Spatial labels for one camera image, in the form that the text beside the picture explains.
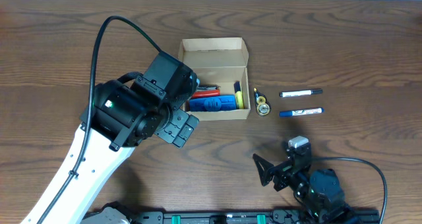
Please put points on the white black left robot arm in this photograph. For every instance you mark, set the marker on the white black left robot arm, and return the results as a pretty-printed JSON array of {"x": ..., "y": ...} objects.
[{"x": 123, "y": 113}]

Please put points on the red stapler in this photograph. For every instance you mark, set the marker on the red stapler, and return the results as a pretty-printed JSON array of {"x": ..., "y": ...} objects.
[{"x": 205, "y": 91}]

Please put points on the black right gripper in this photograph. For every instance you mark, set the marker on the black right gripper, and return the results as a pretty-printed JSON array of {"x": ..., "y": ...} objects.
[{"x": 283, "y": 170}]

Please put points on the blue plastic staple remover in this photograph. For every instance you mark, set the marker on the blue plastic staple remover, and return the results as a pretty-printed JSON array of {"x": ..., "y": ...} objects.
[{"x": 213, "y": 104}]

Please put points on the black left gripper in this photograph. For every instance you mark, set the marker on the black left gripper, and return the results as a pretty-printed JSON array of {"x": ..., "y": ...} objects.
[{"x": 179, "y": 128}]

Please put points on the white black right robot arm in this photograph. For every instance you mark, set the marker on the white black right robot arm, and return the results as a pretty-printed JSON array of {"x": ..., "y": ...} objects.
[{"x": 319, "y": 192}]

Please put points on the blue capped white marker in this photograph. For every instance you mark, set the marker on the blue capped white marker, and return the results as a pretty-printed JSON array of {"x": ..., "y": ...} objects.
[{"x": 301, "y": 112}]

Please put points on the black capped white marker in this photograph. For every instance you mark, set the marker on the black capped white marker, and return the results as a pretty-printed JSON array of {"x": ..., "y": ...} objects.
[{"x": 298, "y": 93}]

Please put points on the yellow highlighter pen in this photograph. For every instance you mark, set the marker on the yellow highlighter pen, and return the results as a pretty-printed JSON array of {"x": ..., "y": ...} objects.
[{"x": 238, "y": 95}]

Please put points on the brown cardboard box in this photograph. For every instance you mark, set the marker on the brown cardboard box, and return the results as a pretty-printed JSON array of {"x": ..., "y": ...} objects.
[{"x": 218, "y": 62}]

